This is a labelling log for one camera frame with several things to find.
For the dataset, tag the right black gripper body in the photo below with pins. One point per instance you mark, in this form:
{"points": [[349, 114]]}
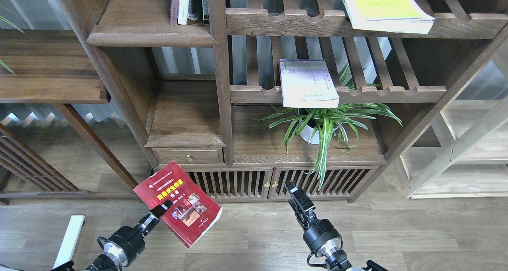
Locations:
{"points": [[322, 238]]}

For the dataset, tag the white purple book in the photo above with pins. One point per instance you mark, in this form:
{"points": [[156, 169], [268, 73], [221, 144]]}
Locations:
{"points": [[307, 84]]}

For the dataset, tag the light wooden shelf rack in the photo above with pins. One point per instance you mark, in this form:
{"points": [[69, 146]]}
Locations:
{"points": [[471, 160]]}

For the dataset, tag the white plant pot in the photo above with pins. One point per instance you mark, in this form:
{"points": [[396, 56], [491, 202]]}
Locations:
{"points": [[308, 135]]}

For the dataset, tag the white bar on floor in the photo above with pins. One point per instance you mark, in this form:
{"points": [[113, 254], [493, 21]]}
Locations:
{"points": [[67, 248]]}

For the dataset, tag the red cover book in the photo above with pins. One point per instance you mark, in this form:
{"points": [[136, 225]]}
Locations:
{"points": [[193, 212]]}

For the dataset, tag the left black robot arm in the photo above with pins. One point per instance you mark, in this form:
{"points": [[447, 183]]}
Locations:
{"points": [[103, 263]]}

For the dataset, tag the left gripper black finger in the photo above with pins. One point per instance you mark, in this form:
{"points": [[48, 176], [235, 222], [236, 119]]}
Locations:
{"points": [[147, 223]]}

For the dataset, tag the yellow green book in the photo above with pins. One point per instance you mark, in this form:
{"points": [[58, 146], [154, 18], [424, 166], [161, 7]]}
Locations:
{"points": [[398, 16]]}

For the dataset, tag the dark green upright book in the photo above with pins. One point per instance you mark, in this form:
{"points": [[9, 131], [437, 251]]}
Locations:
{"points": [[205, 12]]}

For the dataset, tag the dark brown upright book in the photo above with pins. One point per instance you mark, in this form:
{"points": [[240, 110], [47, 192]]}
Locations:
{"points": [[174, 9]]}

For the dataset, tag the white upright book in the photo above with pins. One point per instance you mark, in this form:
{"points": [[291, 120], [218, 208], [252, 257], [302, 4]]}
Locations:
{"points": [[183, 12]]}

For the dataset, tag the dark wooden bookshelf cabinet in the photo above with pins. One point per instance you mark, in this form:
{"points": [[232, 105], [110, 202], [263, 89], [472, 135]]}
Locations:
{"points": [[198, 89]]}

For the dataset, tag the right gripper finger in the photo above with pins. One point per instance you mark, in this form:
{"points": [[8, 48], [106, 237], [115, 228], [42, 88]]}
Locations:
{"points": [[300, 195], [302, 212]]}

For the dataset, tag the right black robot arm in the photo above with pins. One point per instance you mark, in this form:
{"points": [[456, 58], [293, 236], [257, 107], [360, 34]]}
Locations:
{"points": [[338, 262]]}

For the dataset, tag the green spider plant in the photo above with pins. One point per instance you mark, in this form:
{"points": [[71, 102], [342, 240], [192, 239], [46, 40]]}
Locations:
{"points": [[343, 122]]}

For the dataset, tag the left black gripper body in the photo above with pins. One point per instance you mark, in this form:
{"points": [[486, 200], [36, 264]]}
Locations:
{"points": [[124, 245]]}

